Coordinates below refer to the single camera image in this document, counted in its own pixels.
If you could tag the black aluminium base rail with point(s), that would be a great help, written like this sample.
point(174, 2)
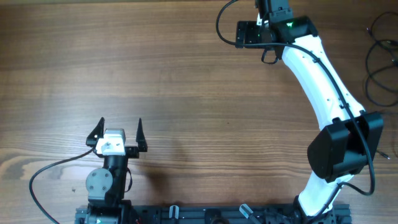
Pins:
point(279, 213)

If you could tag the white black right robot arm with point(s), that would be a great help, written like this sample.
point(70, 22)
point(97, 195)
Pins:
point(349, 135)

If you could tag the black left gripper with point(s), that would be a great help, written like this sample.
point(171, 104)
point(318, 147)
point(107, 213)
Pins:
point(132, 151)

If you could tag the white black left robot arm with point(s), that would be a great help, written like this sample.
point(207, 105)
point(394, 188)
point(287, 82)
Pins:
point(107, 185)

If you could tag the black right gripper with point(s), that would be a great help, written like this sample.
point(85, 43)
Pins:
point(245, 34)

